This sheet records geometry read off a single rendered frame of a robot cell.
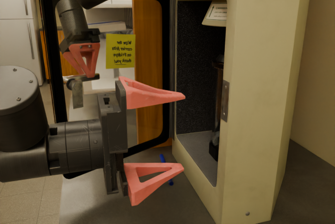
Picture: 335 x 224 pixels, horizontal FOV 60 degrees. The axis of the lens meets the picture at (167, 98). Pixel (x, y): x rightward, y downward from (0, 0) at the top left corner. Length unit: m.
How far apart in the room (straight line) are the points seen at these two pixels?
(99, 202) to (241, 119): 0.37
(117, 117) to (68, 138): 0.06
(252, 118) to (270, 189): 0.16
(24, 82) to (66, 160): 0.09
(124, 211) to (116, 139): 0.37
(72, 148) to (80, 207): 0.38
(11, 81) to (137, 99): 0.12
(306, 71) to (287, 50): 0.48
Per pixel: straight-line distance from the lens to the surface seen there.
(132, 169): 0.39
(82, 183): 0.76
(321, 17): 0.95
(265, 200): 0.63
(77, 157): 0.32
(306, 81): 0.99
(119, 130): 0.31
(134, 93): 0.30
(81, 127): 0.33
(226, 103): 0.50
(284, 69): 0.53
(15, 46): 5.43
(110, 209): 0.67
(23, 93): 0.27
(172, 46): 0.76
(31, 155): 0.33
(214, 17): 0.58
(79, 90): 0.61
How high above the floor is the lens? 1.35
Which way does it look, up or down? 18 degrees down
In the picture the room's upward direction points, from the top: straight up
